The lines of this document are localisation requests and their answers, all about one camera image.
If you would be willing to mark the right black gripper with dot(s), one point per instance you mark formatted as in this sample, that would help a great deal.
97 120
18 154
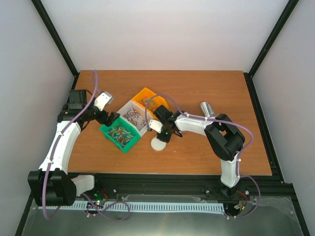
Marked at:
165 139

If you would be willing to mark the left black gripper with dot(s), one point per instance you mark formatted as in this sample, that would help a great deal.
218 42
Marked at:
102 119

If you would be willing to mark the white jar lid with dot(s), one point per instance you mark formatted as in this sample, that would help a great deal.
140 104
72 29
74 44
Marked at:
157 145

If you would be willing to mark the green candy bin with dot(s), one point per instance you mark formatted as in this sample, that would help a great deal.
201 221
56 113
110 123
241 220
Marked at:
122 133

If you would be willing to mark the white candy bin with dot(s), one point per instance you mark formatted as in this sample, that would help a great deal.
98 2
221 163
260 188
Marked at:
135 115

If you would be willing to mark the orange candy bin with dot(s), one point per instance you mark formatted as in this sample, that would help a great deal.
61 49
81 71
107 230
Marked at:
144 95

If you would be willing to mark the metal scoop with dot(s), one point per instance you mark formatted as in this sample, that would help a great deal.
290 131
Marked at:
207 109

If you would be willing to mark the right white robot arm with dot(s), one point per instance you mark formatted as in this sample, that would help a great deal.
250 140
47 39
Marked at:
224 137

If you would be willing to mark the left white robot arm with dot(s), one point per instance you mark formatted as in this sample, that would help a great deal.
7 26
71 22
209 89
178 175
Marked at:
61 147

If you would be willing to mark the metal front plate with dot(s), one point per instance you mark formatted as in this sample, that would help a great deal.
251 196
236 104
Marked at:
268 216

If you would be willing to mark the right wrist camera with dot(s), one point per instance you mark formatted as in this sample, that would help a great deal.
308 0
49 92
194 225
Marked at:
155 125

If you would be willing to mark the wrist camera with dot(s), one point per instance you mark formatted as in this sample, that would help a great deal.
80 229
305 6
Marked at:
155 125
105 98

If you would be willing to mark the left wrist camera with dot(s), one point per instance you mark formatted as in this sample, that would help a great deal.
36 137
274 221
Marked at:
105 98

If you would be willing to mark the black aluminium rail base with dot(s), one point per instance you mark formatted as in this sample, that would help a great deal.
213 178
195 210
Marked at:
207 188

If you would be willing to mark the light blue cable duct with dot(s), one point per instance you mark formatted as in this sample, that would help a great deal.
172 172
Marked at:
155 207

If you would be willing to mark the right black frame post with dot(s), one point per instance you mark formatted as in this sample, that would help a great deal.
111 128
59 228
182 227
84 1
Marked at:
280 23

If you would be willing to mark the black frame post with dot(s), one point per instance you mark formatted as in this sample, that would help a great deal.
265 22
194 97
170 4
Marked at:
54 35
280 23

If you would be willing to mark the left black frame post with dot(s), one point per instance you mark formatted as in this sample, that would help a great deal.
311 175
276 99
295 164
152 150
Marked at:
54 35

